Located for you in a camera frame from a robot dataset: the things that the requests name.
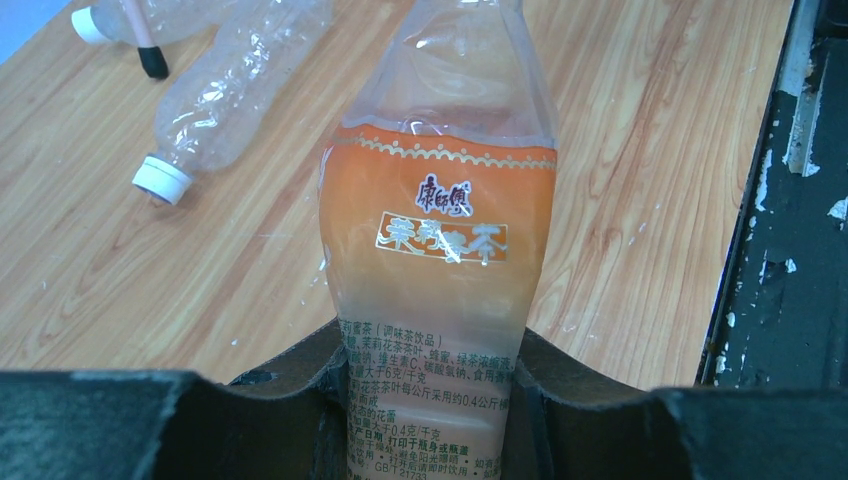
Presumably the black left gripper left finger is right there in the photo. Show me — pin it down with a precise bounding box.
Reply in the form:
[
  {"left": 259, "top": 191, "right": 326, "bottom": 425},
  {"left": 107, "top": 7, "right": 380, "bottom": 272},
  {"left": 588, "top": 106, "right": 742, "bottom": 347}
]
[{"left": 1, "top": 322, "right": 346, "bottom": 479}]

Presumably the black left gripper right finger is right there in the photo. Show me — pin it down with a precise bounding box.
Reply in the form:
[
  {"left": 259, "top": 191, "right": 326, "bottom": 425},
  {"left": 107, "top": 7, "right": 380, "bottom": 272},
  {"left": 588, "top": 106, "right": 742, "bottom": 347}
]
[{"left": 506, "top": 330, "right": 847, "bottom": 479}]

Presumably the orange label plastic bottle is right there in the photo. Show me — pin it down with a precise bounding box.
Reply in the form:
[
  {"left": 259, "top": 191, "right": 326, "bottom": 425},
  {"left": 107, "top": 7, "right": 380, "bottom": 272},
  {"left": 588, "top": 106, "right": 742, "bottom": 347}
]
[{"left": 319, "top": 1, "right": 557, "bottom": 479}]

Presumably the clear bottle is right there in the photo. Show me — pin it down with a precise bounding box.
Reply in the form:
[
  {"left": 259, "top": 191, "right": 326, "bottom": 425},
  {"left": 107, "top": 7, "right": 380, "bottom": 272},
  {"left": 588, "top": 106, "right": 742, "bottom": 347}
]
[
  {"left": 132, "top": 0, "right": 335, "bottom": 205},
  {"left": 71, "top": 0, "right": 236, "bottom": 46}
]

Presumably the pink music stand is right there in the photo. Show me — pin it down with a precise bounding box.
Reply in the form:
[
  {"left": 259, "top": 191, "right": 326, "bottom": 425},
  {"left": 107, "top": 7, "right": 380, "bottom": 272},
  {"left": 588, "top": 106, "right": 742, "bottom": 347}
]
[{"left": 120, "top": 0, "right": 169, "bottom": 80}]

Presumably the black metal base rail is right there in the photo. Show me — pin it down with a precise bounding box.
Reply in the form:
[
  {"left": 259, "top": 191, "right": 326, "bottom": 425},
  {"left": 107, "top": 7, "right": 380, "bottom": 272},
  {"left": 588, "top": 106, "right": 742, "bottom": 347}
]
[{"left": 695, "top": 1, "right": 847, "bottom": 388}]

